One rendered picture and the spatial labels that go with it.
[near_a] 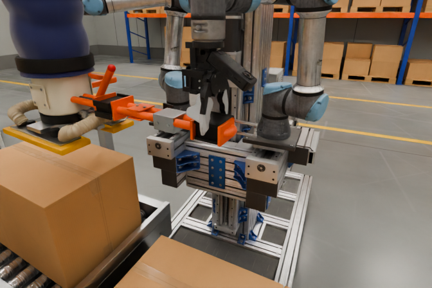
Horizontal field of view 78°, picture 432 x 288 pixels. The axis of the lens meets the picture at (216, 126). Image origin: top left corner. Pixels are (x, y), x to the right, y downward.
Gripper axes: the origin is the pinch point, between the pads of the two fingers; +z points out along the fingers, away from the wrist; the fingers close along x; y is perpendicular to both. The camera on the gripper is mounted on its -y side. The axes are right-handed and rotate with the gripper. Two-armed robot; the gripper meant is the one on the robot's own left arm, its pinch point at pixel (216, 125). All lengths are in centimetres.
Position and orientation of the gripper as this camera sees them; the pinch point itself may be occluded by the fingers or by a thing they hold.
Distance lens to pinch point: 66.4
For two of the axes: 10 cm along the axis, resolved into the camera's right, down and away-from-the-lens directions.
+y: -8.6, -1.9, 4.7
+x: -5.1, 3.2, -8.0
